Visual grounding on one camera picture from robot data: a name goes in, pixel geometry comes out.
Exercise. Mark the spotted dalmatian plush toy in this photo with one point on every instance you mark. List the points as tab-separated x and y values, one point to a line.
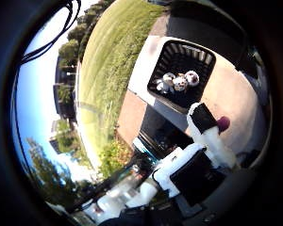
185	81

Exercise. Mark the black slatted plastic basket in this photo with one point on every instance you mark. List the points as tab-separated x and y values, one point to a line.
182	62

